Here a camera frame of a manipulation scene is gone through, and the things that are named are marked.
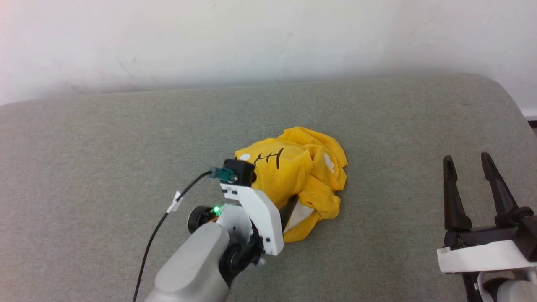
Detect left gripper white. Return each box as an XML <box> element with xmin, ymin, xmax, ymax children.
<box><xmin>215</xmin><ymin>187</ymin><xmax>300</xmax><ymax>257</ymax></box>

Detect teal cable connector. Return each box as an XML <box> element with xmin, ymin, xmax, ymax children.
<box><xmin>209</xmin><ymin>167</ymin><xmax>237</xmax><ymax>184</ymax></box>

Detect white cable label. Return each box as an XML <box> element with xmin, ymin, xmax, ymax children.
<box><xmin>167</xmin><ymin>191</ymin><xmax>184</xmax><ymax>214</ymax></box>

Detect yellow t-shirt garment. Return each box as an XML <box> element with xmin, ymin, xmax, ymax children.
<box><xmin>235</xmin><ymin>126</ymin><xmax>349</xmax><ymax>243</ymax></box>

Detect thin black cable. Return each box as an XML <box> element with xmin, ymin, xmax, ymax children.
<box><xmin>133</xmin><ymin>170</ymin><xmax>214</xmax><ymax>302</ymax></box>

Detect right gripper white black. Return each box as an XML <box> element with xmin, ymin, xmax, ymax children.
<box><xmin>436</xmin><ymin>151</ymin><xmax>537</xmax><ymax>274</ymax></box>

